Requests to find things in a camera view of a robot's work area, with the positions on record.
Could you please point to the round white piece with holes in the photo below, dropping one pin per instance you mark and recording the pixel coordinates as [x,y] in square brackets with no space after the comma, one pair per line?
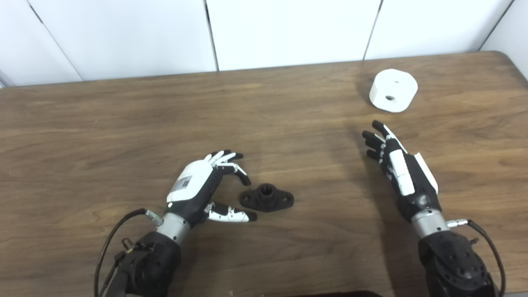
[402,88]

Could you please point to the black flanged holder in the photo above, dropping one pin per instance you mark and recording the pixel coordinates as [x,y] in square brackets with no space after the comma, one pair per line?
[278,201]

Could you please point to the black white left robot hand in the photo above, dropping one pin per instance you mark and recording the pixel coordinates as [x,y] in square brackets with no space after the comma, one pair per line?
[189,181]

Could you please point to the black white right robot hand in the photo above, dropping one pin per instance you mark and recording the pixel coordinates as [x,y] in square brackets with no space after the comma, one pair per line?
[412,181]

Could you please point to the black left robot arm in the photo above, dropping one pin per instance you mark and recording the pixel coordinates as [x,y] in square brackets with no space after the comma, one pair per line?
[154,264]

